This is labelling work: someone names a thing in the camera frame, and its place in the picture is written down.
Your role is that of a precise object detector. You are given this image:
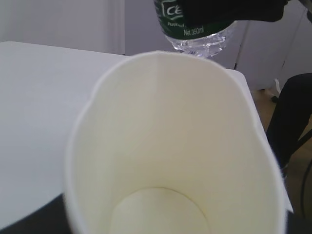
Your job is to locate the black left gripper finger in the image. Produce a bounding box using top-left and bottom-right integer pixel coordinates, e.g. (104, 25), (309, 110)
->
(0, 194), (72, 234)

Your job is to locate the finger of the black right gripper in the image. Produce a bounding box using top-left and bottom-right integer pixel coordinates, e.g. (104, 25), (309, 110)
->
(182, 0), (288, 24)

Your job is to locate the clear plastic water bottle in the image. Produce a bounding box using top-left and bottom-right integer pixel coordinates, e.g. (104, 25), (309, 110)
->
(154, 0), (236, 58)

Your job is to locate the white paper cup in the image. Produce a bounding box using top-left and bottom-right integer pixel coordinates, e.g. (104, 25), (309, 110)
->
(64, 51), (287, 234)

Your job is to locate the black chair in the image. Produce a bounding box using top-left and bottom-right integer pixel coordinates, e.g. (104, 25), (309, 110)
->
(266, 73), (312, 178)

